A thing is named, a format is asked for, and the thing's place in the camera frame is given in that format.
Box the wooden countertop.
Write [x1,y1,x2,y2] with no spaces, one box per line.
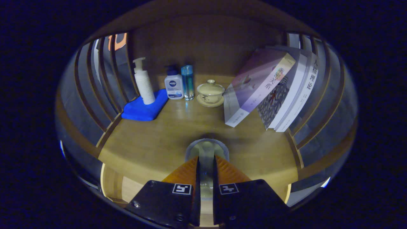
[98,75,299,207]

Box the wooden cabinet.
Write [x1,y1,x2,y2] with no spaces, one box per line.
[55,0,359,210]

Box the patterned cover book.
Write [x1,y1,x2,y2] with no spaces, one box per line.
[256,48,308,130]

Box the white lotion bottle blue cap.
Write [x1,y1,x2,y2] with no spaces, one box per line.
[164,65,184,100]

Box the beige lidded tea cup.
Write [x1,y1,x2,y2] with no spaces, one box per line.
[196,80,225,108]

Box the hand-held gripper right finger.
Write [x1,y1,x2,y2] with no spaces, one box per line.
[212,155,290,227]

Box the purple leaning book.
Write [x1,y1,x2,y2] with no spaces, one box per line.
[224,48,296,128]

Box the blue folded cloth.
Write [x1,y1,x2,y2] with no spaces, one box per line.
[121,88,169,121]

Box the white book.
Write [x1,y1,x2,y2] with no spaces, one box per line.
[275,48,319,133]

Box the white pump bottle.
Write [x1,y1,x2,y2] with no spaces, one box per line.
[133,57,156,105]

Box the slim blue glass bottle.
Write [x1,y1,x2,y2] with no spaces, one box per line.
[181,65,195,101]

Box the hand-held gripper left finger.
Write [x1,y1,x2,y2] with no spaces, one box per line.
[126,156,201,229]

